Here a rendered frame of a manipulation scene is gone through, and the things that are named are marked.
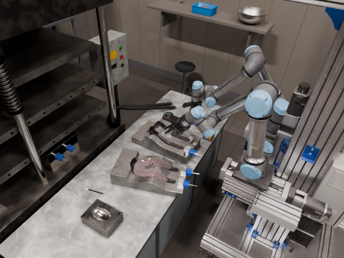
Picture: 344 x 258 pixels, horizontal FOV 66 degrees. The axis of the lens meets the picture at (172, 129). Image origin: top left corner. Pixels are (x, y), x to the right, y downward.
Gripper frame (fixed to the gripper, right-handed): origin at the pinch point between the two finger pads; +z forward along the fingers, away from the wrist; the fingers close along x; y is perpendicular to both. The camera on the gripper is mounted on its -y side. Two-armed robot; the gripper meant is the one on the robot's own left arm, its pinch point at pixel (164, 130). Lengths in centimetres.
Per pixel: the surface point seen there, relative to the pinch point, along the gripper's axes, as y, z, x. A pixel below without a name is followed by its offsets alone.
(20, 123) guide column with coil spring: -66, 27, -46
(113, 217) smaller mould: 9, 23, -57
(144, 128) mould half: -2, 46, 24
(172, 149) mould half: 20.1, 22.2, 9.8
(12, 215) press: -34, 66, -80
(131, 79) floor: -38, 214, 207
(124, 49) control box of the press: -59, 36, 65
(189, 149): 27.6, 12.5, 13.1
